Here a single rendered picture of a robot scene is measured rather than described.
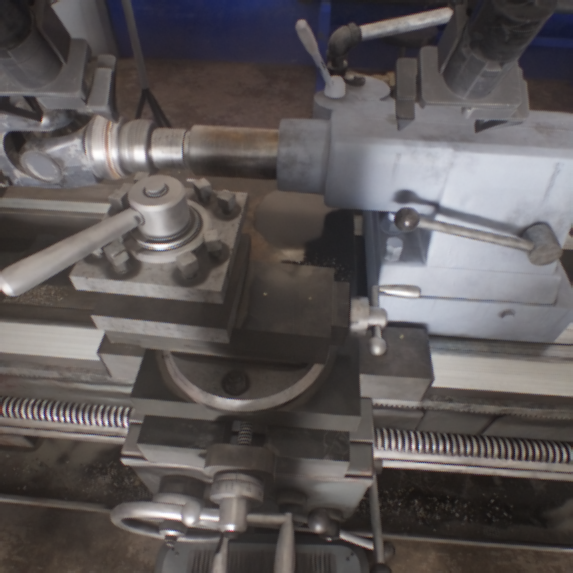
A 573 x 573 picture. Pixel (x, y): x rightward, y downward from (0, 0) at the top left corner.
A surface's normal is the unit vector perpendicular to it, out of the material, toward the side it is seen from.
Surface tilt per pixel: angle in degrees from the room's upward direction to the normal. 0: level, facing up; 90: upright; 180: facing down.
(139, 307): 0
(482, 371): 36
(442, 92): 30
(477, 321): 90
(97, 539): 0
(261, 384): 0
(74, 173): 90
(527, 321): 90
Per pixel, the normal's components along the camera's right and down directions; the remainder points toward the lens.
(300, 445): 0.02, -0.65
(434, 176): -0.07, 0.71
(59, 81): 0.00, -0.18
